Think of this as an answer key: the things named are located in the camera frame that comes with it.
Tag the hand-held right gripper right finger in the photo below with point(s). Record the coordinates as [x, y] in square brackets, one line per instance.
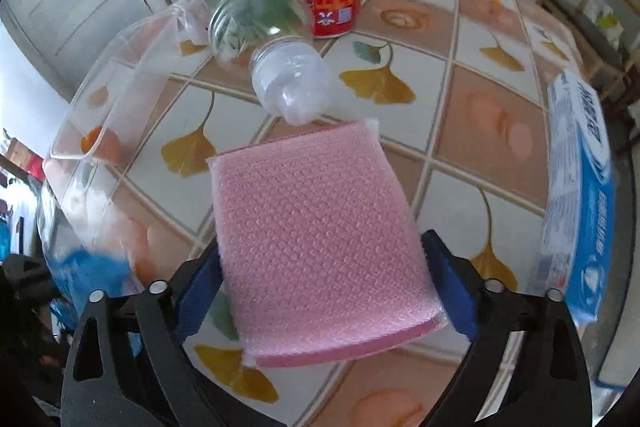
[452, 292]

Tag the table with leaf-patterned tablecloth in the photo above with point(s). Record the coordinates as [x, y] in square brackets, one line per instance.
[480, 122]

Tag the clear plastic container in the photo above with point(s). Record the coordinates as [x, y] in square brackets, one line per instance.
[120, 72]

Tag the clear green-label plastic bottle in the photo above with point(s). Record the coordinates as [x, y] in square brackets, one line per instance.
[250, 12]

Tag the pink sponge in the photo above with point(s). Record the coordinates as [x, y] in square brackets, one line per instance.
[310, 232]

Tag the blue and white packet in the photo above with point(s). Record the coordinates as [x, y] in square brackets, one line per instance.
[575, 187]

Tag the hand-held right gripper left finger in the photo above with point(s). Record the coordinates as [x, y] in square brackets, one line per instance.
[200, 292]

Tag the white and green bag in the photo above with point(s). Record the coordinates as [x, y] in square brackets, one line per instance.
[610, 27]

